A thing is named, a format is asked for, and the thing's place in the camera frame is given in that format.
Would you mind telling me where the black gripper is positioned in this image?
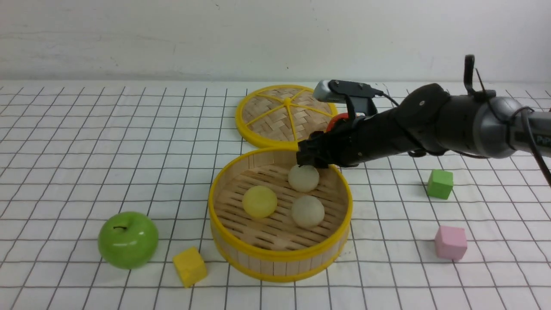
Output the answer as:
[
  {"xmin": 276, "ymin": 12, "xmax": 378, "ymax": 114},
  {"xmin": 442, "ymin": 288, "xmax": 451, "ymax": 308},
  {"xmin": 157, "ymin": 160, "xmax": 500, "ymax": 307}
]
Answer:
[{"xmin": 296, "ymin": 108, "xmax": 409, "ymax": 169}]

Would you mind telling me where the beige bun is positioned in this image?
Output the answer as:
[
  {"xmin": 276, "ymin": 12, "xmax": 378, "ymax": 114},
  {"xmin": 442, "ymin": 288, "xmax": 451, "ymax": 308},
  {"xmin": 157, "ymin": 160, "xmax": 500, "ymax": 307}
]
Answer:
[
  {"xmin": 288, "ymin": 165, "xmax": 319, "ymax": 193},
  {"xmin": 291, "ymin": 195, "xmax": 325, "ymax": 228}
]

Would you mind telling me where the yellow bun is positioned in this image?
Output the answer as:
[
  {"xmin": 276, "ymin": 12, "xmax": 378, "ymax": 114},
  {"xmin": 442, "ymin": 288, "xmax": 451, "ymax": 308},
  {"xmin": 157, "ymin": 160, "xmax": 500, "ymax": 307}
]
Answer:
[{"xmin": 242, "ymin": 185, "xmax": 278, "ymax": 218}]

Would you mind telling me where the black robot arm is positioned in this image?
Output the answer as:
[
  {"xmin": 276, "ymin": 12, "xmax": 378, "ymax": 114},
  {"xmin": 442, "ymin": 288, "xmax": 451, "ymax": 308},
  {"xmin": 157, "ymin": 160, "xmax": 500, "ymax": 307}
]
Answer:
[{"xmin": 296, "ymin": 80, "xmax": 550, "ymax": 168}]

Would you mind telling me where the yellow woven steamer lid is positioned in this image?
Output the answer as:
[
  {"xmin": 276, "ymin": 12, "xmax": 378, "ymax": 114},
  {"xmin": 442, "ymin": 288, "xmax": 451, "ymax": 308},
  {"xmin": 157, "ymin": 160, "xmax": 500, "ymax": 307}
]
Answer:
[{"xmin": 235, "ymin": 84, "xmax": 338, "ymax": 149}]

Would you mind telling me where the yellow bamboo steamer tray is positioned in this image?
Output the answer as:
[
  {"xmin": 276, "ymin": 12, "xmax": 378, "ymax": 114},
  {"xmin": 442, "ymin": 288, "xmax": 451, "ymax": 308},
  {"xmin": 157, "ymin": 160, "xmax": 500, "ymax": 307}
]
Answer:
[{"xmin": 208, "ymin": 148, "xmax": 353, "ymax": 282}]

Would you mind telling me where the red tomato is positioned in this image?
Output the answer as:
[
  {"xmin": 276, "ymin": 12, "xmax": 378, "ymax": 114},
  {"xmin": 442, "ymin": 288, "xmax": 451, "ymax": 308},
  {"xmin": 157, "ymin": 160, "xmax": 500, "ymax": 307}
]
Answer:
[{"xmin": 325, "ymin": 112, "xmax": 349, "ymax": 132}]

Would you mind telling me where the green cube block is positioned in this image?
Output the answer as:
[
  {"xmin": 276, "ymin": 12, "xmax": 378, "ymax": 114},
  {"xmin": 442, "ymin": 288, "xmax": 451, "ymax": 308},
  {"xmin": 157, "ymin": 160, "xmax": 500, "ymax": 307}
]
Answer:
[{"xmin": 427, "ymin": 169, "xmax": 453, "ymax": 199}]

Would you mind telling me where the yellow cube block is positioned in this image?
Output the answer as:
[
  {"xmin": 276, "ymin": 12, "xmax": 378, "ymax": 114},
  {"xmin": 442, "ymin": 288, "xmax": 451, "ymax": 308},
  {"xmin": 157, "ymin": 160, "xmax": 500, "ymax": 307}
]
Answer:
[{"xmin": 172, "ymin": 247, "xmax": 208, "ymax": 288}]

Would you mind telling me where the pink cube block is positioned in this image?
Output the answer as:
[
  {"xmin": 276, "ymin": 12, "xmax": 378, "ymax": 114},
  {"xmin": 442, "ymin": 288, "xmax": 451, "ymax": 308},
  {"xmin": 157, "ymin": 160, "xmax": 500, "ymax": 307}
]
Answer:
[{"xmin": 434, "ymin": 225, "xmax": 468, "ymax": 260}]

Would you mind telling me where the green apple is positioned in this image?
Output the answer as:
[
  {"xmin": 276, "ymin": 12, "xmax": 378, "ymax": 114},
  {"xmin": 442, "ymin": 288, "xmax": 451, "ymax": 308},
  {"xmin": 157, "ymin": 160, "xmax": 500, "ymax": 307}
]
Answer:
[{"xmin": 98, "ymin": 211, "xmax": 159, "ymax": 270}]

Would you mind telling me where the white grid tablecloth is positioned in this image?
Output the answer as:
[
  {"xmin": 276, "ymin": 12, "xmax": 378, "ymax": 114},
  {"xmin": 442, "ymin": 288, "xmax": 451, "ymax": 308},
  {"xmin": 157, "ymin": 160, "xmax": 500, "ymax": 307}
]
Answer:
[{"xmin": 0, "ymin": 81, "xmax": 551, "ymax": 310}]

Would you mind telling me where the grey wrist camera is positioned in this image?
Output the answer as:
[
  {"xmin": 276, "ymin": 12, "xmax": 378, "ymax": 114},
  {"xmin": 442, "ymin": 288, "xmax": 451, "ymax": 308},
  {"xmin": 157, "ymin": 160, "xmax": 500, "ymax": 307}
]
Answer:
[{"xmin": 313, "ymin": 79, "xmax": 384, "ymax": 118}]

